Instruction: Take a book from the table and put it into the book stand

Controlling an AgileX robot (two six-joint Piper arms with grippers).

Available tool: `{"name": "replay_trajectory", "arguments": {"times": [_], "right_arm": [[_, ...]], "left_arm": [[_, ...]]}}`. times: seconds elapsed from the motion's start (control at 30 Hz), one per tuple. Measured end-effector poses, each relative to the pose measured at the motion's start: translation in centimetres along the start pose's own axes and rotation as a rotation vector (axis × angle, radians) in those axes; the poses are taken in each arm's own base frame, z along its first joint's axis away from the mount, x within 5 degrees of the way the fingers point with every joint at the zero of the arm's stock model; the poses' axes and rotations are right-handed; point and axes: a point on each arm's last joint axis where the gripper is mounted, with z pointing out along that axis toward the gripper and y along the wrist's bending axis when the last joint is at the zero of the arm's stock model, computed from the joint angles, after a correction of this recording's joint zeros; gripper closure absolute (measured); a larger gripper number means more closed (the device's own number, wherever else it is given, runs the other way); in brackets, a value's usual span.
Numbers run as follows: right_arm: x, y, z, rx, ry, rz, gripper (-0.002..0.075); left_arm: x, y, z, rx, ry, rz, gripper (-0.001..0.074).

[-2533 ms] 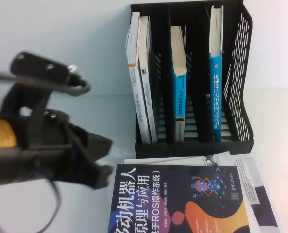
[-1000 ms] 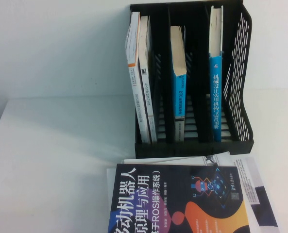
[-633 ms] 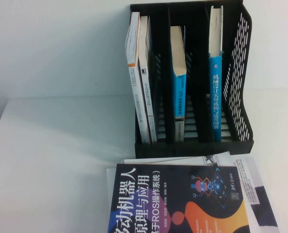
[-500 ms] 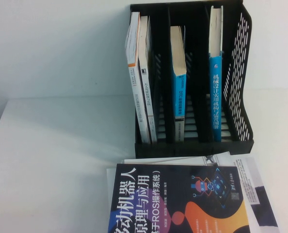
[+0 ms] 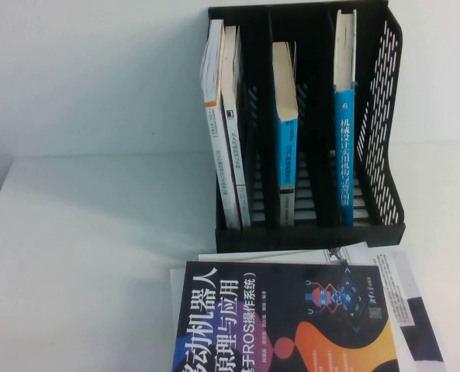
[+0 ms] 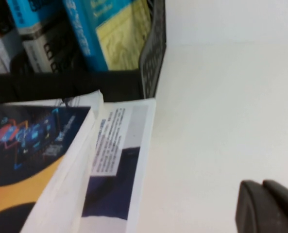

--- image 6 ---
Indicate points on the dark robot book orange print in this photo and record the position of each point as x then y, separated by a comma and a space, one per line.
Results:
24, 157

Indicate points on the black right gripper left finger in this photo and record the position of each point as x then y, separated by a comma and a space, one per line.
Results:
258, 213

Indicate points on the blue and grey spine book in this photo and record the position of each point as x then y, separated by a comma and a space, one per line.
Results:
29, 29

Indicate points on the black plastic book stand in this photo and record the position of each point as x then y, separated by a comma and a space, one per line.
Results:
61, 85

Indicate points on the blue book with white title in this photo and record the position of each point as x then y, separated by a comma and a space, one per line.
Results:
109, 36

